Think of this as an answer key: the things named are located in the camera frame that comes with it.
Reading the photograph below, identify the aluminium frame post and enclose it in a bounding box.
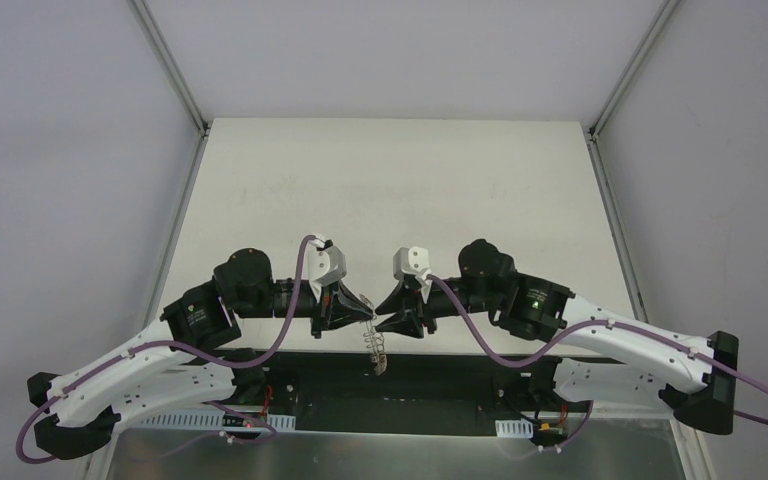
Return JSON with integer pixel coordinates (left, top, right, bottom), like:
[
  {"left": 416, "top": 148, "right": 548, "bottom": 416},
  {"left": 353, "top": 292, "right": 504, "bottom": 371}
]
[
  {"left": 588, "top": 0, "right": 683, "bottom": 140},
  {"left": 127, "top": 0, "right": 210, "bottom": 138}
]

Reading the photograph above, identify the left aluminium frame post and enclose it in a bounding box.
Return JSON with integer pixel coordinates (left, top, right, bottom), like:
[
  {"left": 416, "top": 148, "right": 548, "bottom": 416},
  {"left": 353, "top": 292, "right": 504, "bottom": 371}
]
[{"left": 127, "top": 0, "right": 210, "bottom": 138}]

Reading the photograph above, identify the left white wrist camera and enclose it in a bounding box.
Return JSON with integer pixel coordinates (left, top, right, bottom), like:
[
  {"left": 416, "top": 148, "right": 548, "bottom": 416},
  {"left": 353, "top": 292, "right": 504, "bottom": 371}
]
[{"left": 306, "top": 235, "right": 347, "bottom": 298}]

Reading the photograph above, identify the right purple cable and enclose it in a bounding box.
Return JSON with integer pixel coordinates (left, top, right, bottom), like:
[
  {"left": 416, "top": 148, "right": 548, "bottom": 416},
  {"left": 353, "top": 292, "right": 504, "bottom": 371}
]
[{"left": 423, "top": 271, "right": 768, "bottom": 433}]

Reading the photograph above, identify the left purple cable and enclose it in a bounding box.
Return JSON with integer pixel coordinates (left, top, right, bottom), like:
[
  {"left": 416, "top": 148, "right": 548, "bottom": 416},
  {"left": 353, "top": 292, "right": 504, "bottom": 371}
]
[{"left": 15, "top": 235, "right": 332, "bottom": 465}]

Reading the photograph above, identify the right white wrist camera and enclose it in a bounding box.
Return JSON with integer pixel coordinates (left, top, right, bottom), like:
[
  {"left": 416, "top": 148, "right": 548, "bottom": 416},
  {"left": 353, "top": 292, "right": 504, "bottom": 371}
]
[{"left": 393, "top": 246, "right": 432, "bottom": 286}]

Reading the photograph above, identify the metal disc with keyrings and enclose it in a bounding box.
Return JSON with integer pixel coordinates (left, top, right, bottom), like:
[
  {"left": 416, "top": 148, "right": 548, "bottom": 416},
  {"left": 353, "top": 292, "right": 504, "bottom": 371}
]
[{"left": 363, "top": 321, "right": 388, "bottom": 376}]

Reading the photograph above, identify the purple cable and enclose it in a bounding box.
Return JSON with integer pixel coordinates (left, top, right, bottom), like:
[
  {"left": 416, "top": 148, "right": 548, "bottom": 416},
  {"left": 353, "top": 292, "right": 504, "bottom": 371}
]
[
  {"left": 423, "top": 271, "right": 768, "bottom": 433},
  {"left": 15, "top": 235, "right": 332, "bottom": 465}
]

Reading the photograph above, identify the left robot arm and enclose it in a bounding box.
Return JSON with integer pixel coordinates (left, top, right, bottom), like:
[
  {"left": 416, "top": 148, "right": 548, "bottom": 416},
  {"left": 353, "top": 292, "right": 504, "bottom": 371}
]
[{"left": 21, "top": 238, "right": 374, "bottom": 461}]

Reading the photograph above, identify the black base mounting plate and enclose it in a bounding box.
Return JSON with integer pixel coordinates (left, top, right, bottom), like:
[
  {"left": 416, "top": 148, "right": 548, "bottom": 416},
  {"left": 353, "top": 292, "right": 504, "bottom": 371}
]
[{"left": 220, "top": 352, "right": 586, "bottom": 437}]

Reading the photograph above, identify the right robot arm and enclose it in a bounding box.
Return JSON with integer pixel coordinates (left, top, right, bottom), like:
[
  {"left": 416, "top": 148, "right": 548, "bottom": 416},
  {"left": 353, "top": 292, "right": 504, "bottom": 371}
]
[{"left": 375, "top": 239, "right": 739, "bottom": 435}]

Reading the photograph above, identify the right aluminium frame post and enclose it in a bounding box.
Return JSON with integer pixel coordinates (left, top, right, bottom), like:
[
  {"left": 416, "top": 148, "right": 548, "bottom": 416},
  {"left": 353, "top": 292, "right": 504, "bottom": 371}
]
[{"left": 588, "top": 0, "right": 683, "bottom": 140}]

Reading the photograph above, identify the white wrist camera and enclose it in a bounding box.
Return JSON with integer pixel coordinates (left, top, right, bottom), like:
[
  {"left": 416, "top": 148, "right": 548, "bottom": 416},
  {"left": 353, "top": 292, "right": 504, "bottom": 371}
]
[
  {"left": 306, "top": 235, "right": 347, "bottom": 298},
  {"left": 393, "top": 246, "right": 432, "bottom": 286}
]

